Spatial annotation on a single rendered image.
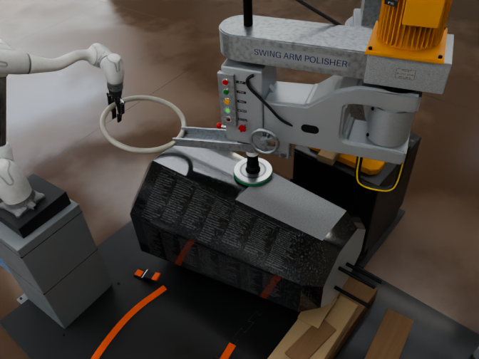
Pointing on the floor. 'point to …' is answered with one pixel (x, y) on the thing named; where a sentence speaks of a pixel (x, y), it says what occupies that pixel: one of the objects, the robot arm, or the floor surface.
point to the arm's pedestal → (56, 265)
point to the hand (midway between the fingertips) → (116, 115)
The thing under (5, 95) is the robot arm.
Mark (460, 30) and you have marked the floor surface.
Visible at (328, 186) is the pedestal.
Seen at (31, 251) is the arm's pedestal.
